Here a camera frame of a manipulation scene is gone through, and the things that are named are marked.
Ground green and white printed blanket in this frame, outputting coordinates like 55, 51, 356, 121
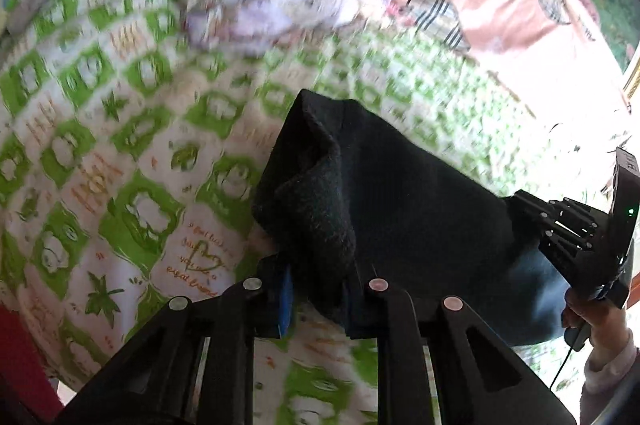
0, 0, 632, 425

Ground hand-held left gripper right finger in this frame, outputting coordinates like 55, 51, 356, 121
344, 276, 577, 425

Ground black cable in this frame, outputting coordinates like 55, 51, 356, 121
549, 325, 592, 392

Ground dark red cloth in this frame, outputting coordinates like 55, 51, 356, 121
0, 292, 65, 425

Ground person's right hand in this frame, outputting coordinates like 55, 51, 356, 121
560, 289, 633, 352

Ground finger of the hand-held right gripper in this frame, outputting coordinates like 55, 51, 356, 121
513, 190, 610, 237
536, 229, 605, 298

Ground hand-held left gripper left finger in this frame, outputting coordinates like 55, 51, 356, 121
55, 255, 294, 425

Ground person's right forearm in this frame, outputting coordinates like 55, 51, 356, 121
579, 330, 640, 425

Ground black pants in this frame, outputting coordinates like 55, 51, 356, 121
251, 88, 592, 347

